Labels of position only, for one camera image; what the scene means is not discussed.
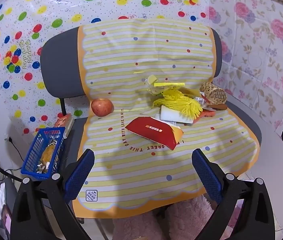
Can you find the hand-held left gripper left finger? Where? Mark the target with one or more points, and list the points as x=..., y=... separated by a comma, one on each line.
x=81, y=172

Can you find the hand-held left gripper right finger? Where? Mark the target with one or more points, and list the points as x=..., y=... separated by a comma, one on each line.
x=206, y=175

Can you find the blue plastic mesh basket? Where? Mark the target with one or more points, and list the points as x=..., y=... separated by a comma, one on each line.
x=31, y=165

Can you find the orange knitted glove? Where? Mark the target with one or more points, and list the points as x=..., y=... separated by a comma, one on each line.
x=206, y=114

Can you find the red paper carton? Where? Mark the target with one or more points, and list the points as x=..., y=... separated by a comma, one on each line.
x=154, y=130

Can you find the yellow fuzzy toy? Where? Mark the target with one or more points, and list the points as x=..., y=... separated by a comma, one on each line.
x=179, y=102

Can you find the yellow serrated wrapper strip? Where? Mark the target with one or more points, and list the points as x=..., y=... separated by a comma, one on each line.
x=169, y=84

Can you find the clear plastic wrapper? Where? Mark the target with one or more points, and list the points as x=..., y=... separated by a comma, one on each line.
x=149, y=85

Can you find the orange book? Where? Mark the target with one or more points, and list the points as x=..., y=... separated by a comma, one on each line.
x=64, y=121

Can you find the red apple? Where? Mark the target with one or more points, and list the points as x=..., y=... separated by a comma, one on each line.
x=102, y=107

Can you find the white foam block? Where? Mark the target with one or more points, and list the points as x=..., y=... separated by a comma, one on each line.
x=171, y=113

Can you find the small white snack packet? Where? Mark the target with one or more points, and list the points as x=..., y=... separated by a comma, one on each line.
x=201, y=101

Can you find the wicker basket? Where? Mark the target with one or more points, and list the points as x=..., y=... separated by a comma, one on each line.
x=212, y=93

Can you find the floral print plastic sheet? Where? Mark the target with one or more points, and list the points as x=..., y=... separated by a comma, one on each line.
x=256, y=55

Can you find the grey office chair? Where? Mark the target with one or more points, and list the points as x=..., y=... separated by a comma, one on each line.
x=61, y=67

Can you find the yellow striped plastic cloth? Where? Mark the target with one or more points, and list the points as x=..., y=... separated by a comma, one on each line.
x=144, y=47

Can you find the balloon print plastic sheet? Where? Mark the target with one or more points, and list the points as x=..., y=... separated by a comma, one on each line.
x=56, y=5

